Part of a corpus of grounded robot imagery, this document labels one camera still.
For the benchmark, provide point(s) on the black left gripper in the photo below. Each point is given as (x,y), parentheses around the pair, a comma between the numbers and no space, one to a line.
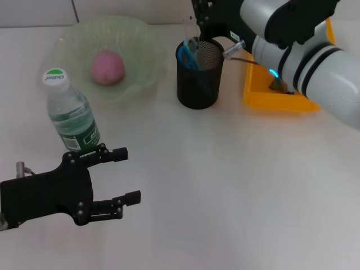
(45,197)

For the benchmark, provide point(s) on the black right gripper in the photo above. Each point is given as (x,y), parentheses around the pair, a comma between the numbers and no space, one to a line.
(227,14)

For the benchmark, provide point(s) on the transparent plastic ruler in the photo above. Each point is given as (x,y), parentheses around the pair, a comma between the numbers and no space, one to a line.
(188,28)

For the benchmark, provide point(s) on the blue teal scissors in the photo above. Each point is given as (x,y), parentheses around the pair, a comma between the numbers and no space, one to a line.
(191,60)

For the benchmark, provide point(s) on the clear water bottle green label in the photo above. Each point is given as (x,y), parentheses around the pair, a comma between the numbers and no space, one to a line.
(70,112)

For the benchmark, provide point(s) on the green plastic wrapper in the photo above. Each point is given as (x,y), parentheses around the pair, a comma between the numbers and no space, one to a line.
(277,85)

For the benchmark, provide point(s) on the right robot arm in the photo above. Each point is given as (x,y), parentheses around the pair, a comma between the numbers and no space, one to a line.
(332,84)

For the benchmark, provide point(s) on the black mesh pen holder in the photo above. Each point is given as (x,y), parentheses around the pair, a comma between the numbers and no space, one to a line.
(197,92)

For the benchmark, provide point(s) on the pink peach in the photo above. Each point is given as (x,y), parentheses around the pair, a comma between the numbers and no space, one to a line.
(107,69)

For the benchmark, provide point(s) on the translucent green fruit plate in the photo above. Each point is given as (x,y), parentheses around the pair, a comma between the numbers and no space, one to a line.
(76,42)

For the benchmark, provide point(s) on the yellow plastic storage bin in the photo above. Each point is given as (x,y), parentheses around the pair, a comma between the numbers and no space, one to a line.
(270,101)

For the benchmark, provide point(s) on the black grey wrist camera housing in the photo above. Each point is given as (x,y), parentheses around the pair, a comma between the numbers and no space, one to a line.
(298,19)

